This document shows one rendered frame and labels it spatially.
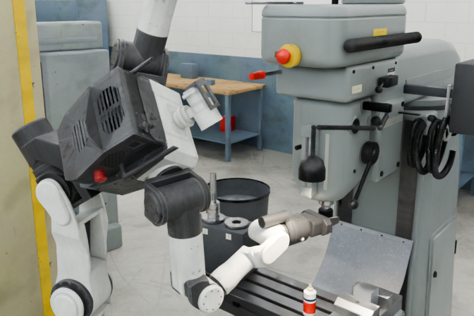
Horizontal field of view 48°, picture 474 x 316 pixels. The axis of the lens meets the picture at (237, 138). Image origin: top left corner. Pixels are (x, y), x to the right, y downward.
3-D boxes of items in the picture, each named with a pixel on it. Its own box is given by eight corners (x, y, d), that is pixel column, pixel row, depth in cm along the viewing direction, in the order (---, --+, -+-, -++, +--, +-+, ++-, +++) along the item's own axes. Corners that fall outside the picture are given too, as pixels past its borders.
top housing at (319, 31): (335, 70, 132) (338, 4, 129) (252, 63, 148) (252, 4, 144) (408, 56, 168) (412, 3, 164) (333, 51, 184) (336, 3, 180)
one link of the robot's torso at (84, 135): (49, 215, 133) (156, 152, 119) (31, 101, 147) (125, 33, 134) (130, 226, 157) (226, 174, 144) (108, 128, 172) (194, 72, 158)
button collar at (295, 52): (296, 68, 137) (297, 44, 136) (277, 66, 141) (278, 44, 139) (300, 68, 139) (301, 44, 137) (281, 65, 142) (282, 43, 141)
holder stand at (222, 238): (242, 281, 195) (242, 231, 190) (192, 267, 205) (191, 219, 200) (257, 267, 205) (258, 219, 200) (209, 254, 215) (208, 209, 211)
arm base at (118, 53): (106, 89, 154) (116, 75, 144) (109, 47, 157) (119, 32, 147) (156, 96, 160) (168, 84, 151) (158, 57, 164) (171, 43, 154)
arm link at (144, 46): (125, 20, 151) (114, 64, 157) (130, 30, 144) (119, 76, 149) (164, 29, 156) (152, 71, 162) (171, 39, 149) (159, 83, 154)
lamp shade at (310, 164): (298, 182, 139) (299, 159, 137) (297, 173, 146) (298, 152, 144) (326, 183, 138) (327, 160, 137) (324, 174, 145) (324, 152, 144)
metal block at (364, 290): (369, 311, 162) (371, 293, 161) (352, 304, 166) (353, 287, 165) (377, 304, 166) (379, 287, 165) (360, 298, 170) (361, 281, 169)
